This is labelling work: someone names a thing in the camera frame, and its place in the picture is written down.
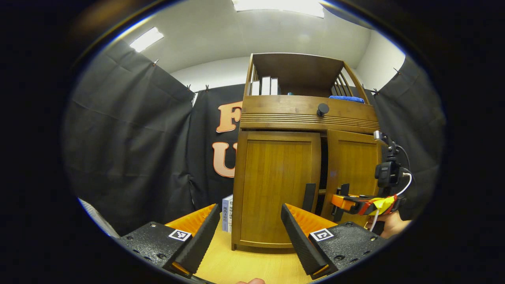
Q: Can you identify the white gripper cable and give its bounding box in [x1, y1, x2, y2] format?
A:
[369, 172, 413, 232]

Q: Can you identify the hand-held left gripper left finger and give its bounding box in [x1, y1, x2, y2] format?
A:
[114, 204, 221, 279]

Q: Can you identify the black backdrop cloth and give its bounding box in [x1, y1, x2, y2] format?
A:
[62, 39, 446, 237]

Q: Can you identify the blue folded cloth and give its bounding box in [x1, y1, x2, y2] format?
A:
[329, 95, 365, 104]

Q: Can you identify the white printed box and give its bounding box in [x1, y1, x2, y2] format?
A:
[222, 194, 234, 233]

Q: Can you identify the wooden shoe cabinet door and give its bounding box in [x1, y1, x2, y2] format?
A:
[320, 129, 382, 227]
[233, 131, 321, 249]

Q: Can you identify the narrow ceiling light panel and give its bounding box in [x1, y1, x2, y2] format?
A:
[129, 27, 164, 52]

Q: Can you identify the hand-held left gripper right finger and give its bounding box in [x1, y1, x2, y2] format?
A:
[281, 203, 389, 280]

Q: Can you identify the wooden double-door shoe cabinet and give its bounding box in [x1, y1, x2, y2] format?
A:
[232, 53, 382, 251]

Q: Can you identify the large ceiling light panel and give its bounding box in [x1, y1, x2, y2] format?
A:
[233, 0, 325, 18]

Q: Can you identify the wooden ribbed cabinet drawer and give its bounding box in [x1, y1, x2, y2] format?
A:
[239, 95, 380, 135]

